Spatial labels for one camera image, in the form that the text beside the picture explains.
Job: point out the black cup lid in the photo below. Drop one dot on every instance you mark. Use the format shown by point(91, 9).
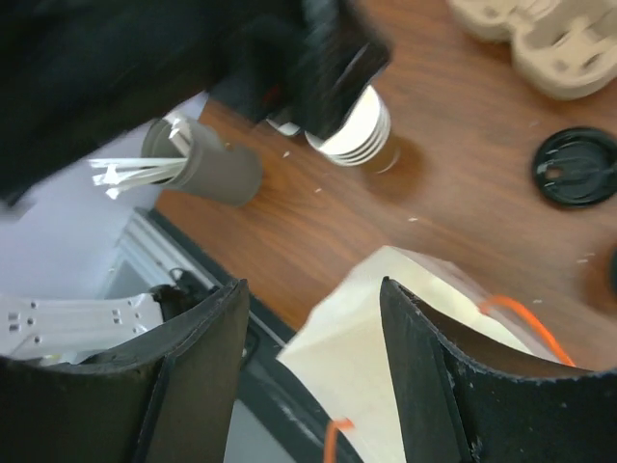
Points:
point(600, 280)
point(576, 167)

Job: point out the cardboard cup carrier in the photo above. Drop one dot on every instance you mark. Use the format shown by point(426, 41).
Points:
point(564, 49)

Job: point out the aluminium frame rails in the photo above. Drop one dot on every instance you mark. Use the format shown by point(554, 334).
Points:
point(145, 255)

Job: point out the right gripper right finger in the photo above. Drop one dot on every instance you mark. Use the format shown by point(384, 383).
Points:
point(463, 397)

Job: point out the grey holder cup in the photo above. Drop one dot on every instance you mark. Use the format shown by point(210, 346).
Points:
point(216, 170)

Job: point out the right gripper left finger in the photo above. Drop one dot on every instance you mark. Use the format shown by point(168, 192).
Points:
point(166, 396)

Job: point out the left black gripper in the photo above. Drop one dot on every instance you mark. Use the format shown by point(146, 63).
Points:
point(76, 75)

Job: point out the stack of paper cups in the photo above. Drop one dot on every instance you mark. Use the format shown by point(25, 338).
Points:
point(365, 141)

